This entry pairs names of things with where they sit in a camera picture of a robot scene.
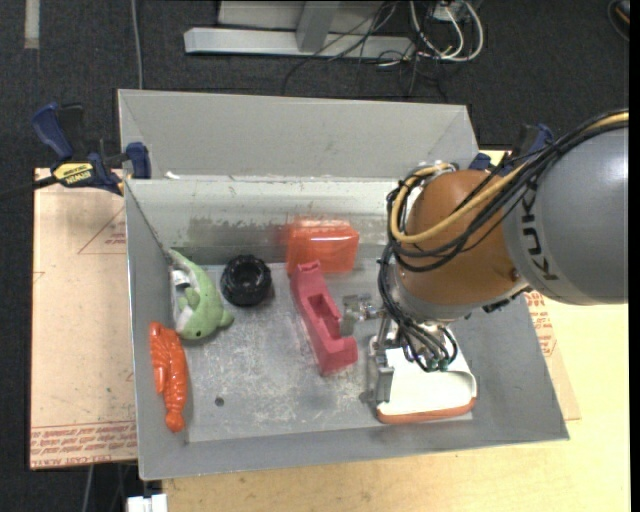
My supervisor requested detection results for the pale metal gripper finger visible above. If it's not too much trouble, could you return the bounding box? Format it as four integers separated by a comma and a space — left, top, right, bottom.
358, 348, 397, 405
340, 293, 384, 337

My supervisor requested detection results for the orange toy lobster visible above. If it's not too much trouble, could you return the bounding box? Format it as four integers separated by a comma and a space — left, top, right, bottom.
148, 321, 190, 434

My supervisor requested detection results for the orange translucent box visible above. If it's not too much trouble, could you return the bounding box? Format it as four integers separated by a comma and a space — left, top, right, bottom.
284, 218, 361, 278

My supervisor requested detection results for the green toy whale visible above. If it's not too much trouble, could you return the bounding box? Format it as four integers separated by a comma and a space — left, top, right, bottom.
167, 248, 235, 342

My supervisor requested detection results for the grey metal bin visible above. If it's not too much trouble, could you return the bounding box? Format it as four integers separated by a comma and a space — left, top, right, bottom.
117, 88, 571, 481

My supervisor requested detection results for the black ribbed ring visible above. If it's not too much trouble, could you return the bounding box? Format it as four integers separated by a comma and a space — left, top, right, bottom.
219, 254, 274, 308

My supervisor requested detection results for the pink tape dispenser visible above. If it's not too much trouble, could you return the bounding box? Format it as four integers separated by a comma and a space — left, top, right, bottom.
289, 259, 360, 377

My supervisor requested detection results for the black cylinder on white bracket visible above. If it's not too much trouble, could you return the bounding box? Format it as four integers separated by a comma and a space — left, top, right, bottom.
480, 293, 524, 315

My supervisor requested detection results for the white and orange flat object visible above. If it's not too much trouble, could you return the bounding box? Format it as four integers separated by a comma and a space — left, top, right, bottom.
367, 344, 479, 425

